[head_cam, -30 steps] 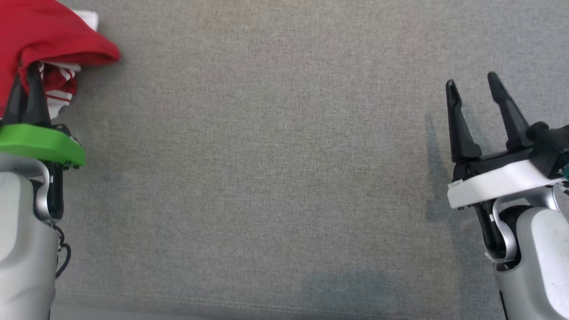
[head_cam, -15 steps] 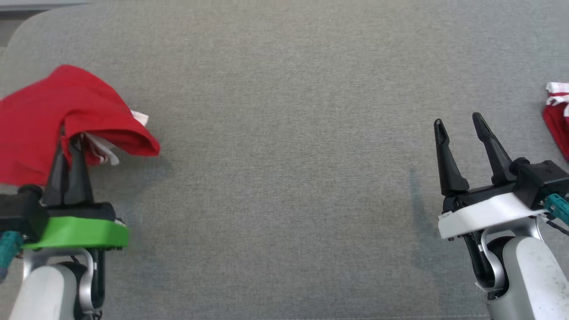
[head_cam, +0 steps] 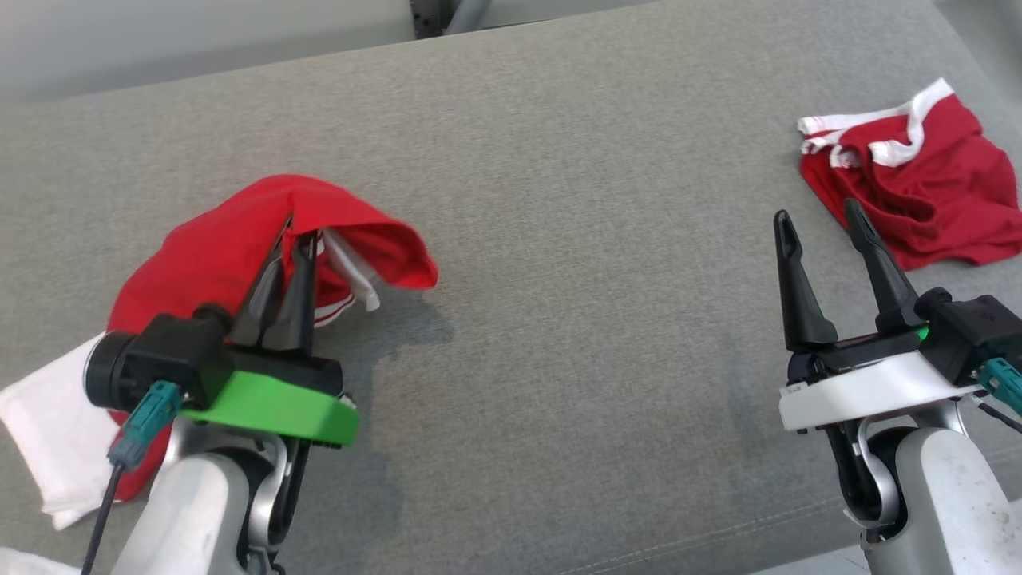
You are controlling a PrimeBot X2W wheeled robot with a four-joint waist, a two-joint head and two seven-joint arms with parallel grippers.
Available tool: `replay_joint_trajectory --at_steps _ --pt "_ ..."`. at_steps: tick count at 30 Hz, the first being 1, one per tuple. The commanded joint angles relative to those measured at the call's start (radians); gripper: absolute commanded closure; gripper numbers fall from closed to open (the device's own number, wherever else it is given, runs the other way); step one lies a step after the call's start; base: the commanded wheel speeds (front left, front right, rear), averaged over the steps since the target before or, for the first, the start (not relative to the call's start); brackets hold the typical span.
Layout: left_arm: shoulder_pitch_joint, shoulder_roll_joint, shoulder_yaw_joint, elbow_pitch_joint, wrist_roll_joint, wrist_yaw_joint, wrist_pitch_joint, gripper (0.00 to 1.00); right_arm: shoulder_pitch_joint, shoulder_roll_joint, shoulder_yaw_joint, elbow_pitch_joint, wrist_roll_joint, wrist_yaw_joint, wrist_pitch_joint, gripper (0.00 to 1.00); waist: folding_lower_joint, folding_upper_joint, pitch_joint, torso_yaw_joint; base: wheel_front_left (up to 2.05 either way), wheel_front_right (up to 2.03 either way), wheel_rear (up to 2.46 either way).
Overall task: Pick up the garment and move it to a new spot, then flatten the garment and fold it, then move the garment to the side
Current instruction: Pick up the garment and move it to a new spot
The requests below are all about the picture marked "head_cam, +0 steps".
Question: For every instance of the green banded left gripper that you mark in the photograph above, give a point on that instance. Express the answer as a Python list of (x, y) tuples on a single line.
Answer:
[(279, 403)]

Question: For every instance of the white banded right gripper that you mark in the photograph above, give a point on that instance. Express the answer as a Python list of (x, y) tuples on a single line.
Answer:
[(862, 391)]

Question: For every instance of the red and white basketball jersey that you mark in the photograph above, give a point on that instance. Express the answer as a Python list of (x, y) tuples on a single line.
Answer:
[(200, 239)]

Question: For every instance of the red shorts with white trim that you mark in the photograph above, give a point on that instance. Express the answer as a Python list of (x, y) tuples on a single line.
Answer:
[(942, 192)]

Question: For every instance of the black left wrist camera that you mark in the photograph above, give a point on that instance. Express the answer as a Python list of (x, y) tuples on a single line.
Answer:
[(160, 359)]

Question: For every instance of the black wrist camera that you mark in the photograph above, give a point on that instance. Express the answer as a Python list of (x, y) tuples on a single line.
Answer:
[(160, 359), (982, 335)]

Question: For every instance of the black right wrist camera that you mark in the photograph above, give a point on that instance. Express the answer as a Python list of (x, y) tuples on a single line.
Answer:
[(982, 335)]

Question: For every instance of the dark grey post bracket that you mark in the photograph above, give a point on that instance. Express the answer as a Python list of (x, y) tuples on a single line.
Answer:
[(425, 16)]

